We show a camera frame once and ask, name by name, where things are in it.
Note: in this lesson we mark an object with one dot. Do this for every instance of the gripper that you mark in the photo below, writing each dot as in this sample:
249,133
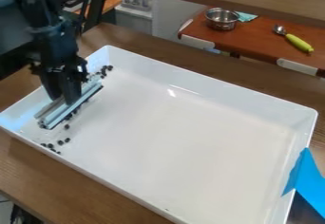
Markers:
61,52

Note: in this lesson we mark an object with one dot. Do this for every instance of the silver metal bar tool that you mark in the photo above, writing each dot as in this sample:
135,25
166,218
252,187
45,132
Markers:
55,114

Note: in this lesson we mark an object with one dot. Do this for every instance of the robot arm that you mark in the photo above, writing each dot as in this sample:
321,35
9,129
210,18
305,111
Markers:
37,6

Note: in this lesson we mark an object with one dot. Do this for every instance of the pile of black bits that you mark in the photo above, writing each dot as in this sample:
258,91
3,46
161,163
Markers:
60,142
103,71

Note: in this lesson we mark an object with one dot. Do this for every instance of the white tray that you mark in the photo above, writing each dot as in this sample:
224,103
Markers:
182,139

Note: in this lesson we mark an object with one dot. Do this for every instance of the silver pot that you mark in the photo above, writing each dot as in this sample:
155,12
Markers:
221,19

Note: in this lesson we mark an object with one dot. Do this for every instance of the brown wooden side table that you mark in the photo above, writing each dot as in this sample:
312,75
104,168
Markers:
254,38

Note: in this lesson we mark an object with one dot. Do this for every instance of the teal cloth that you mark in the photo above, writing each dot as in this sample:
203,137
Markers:
247,16

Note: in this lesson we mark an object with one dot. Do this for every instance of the blue sheet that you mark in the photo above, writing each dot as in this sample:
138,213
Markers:
308,177

